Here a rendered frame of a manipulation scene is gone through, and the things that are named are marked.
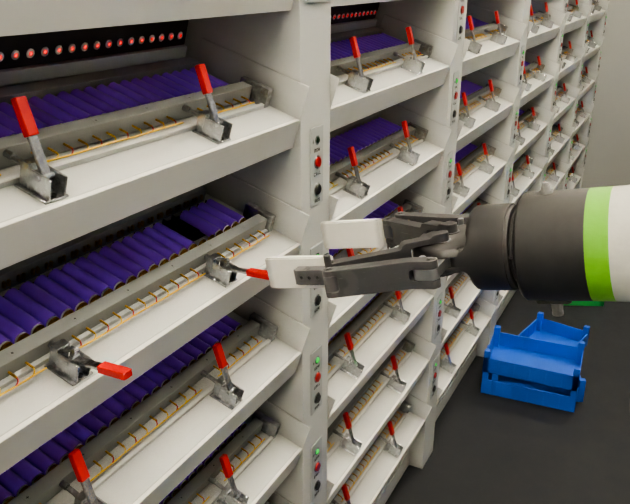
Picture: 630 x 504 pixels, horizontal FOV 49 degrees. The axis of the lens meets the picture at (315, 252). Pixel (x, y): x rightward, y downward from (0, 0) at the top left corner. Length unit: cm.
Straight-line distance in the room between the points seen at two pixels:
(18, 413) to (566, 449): 181
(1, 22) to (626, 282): 53
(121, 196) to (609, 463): 181
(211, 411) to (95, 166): 41
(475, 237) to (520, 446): 169
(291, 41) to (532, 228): 54
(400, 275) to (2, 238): 34
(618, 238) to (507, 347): 204
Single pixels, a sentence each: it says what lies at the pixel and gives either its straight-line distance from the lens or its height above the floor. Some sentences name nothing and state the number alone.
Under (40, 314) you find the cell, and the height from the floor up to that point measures 98.
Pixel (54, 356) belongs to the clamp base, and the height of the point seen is 96.
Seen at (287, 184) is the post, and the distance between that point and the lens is 106.
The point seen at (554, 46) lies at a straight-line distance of 303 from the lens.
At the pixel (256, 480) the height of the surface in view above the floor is 56.
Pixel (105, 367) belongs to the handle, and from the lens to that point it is 72.
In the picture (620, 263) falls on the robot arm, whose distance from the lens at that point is 56.
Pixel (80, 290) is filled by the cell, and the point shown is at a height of 98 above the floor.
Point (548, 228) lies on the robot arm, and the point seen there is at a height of 113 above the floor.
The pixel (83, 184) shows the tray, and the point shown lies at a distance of 72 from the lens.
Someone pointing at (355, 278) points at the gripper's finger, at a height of 108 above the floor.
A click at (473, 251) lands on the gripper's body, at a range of 59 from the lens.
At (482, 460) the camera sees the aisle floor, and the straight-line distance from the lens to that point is 217.
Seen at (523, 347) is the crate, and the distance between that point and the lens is 258.
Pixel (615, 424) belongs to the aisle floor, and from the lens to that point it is 245.
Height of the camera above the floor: 132
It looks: 22 degrees down
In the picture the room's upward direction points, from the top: straight up
